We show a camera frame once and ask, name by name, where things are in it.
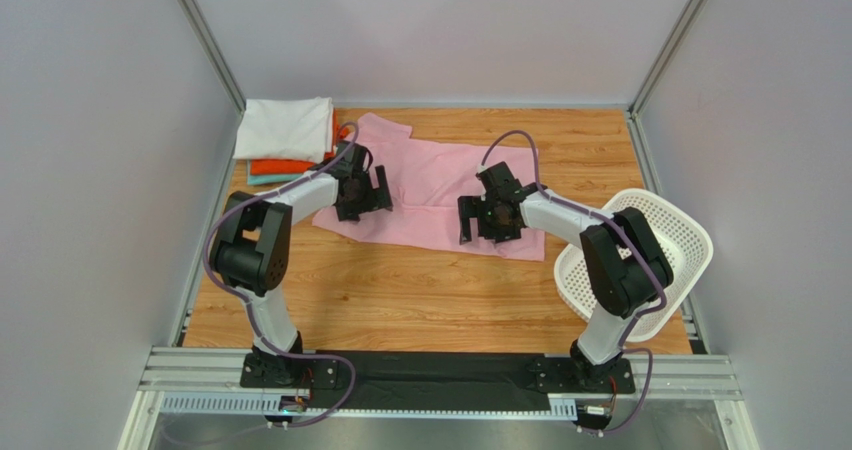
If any aluminium corner post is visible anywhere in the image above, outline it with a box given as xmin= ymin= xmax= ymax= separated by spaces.
xmin=628 ymin=0 xmax=706 ymax=119
xmin=177 ymin=0 xmax=246 ymax=115

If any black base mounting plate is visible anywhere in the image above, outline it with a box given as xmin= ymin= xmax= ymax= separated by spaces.
xmin=240 ymin=350 xmax=636 ymax=412

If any white perforated plastic basket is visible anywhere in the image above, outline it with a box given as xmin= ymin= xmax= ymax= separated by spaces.
xmin=554 ymin=188 xmax=714 ymax=343

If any folded white t shirt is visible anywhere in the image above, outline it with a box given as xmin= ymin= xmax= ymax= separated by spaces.
xmin=232 ymin=97 xmax=334 ymax=163

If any left aluminium corner post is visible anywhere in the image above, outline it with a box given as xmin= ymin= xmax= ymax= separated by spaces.
xmin=177 ymin=0 xmax=246 ymax=115

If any pink t shirt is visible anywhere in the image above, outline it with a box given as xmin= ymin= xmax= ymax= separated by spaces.
xmin=312 ymin=113 xmax=546 ymax=261

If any aluminium frame rail front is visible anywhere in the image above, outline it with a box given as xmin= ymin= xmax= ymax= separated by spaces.
xmin=138 ymin=347 xmax=760 ymax=449

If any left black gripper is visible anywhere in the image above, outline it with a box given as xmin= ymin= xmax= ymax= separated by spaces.
xmin=338 ymin=165 xmax=394 ymax=222

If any folded orange t shirt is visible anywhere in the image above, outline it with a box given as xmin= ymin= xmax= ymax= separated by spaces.
xmin=247 ymin=111 xmax=351 ymax=177

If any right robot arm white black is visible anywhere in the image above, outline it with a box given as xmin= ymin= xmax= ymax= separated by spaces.
xmin=457 ymin=162 xmax=674 ymax=387

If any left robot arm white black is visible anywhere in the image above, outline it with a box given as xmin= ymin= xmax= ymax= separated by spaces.
xmin=204 ymin=142 xmax=393 ymax=388

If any right aluminium corner post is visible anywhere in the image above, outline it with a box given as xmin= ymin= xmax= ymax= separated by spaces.
xmin=628 ymin=0 xmax=706 ymax=119

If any folded teal t shirt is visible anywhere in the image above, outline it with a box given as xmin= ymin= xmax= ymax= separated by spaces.
xmin=246 ymin=159 xmax=313 ymax=186

